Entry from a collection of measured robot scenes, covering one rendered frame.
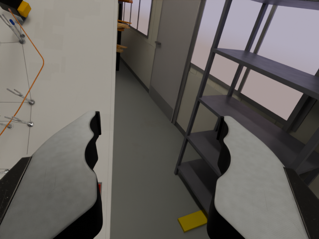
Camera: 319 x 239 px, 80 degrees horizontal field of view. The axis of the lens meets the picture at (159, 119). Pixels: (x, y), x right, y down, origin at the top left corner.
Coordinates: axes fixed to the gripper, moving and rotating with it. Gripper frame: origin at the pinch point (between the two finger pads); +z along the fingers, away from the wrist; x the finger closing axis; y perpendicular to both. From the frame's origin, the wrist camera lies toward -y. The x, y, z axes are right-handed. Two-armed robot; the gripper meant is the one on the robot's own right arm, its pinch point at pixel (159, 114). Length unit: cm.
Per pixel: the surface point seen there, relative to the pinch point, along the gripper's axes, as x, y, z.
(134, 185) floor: -24, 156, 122
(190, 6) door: 32, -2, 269
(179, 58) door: 24, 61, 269
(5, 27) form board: -53, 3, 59
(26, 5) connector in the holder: -42, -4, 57
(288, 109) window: 99, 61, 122
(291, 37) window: 94, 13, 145
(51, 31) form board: -40, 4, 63
